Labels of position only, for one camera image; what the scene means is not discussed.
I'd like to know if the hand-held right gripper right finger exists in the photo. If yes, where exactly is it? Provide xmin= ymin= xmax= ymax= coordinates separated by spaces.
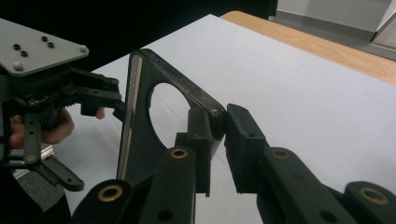
xmin=223 ymin=103 xmax=270 ymax=194

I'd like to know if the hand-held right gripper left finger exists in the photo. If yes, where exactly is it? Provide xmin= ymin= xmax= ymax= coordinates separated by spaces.
xmin=175 ymin=107 xmax=215 ymax=198

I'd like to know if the dark translucent phone case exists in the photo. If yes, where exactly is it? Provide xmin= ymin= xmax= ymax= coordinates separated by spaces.
xmin=116 ymin=47 xmax=228 ymax=190

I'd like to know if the grey speckled slab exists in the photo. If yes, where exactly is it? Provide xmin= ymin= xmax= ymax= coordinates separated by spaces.
xmin=12 ymin=169 xmax=67 ymax=214

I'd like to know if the silver metal bar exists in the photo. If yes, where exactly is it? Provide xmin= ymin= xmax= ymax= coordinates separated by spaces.
xmin=12 ymin=144 xmax=56 ymax=180

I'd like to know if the white table cover sheet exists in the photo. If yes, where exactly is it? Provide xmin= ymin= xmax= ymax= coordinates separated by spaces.
xmin=52 ymin=13 xmax=396 ymax=224

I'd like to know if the black curtain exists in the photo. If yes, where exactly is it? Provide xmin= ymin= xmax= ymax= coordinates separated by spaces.
xmin=0 ymin=0 xmax=278 ymax=74

